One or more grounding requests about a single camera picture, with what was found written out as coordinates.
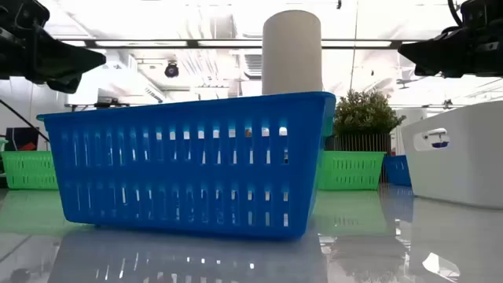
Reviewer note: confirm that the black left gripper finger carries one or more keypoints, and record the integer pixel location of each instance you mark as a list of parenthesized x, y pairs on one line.
[(67, 63), (64, 88)]

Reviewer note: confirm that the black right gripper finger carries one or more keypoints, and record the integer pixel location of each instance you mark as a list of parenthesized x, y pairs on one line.
[(440, 72), (440, 49)]

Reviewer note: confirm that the green slotted plastic basket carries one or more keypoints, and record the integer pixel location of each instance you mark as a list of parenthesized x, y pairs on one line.
[(27, 169), (349, 171)]

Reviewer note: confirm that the blue slotted plastic basket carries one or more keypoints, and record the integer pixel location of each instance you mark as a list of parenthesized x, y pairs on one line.
[(177, 177), (397, 171)]

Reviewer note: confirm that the black diagonal bar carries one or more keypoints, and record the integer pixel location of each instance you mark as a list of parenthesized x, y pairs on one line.
[(23, 118)]

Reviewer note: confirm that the dark monitor screen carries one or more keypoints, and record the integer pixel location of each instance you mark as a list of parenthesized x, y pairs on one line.
[(17, 137)]

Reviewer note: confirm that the green potted plant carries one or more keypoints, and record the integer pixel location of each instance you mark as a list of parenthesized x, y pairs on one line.
[(365, 112)]

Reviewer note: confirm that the white round column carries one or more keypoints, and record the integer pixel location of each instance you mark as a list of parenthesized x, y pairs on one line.
[(291, 51)]

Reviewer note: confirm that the black ceiling camera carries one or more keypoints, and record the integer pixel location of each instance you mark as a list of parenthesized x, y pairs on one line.
[(171, 70)]

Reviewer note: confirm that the grey overhead frame beam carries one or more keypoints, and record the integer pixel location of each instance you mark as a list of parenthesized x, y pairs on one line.
[(177, 43)]

